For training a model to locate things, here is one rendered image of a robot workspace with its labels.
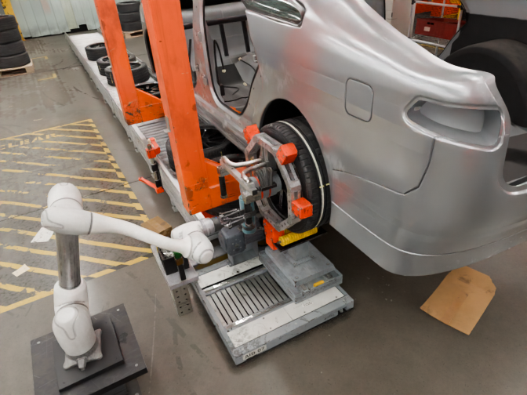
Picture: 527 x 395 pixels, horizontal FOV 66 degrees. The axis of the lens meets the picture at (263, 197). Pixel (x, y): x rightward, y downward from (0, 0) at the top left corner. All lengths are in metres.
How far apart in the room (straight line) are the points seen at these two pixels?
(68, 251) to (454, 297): 2.30
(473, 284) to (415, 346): 0.69
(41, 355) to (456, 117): 2.23
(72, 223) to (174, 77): 1.00
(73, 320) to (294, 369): 1.19
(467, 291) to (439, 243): 1.31
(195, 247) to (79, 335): 0.71
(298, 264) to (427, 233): 1.18
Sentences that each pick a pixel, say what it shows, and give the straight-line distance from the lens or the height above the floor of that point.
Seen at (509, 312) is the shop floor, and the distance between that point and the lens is 3.01.
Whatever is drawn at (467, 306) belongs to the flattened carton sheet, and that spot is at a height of 0.01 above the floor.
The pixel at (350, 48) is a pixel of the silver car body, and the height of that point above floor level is 1.65.
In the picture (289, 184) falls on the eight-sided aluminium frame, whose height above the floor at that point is 0.98.
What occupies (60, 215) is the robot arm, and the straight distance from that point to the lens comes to 1.84.
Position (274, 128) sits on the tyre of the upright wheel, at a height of 1.16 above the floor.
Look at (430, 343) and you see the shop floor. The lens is 2.68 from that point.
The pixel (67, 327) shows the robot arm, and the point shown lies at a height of 0.58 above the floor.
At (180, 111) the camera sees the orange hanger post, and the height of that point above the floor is 1.23.
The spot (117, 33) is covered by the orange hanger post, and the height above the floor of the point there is 1.40.
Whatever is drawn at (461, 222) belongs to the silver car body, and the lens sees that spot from 1.69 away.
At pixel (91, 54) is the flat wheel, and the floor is 0.40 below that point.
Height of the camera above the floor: 2.02
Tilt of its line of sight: 32 degrees down
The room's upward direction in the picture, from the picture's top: 4 degrees counter-clockwise
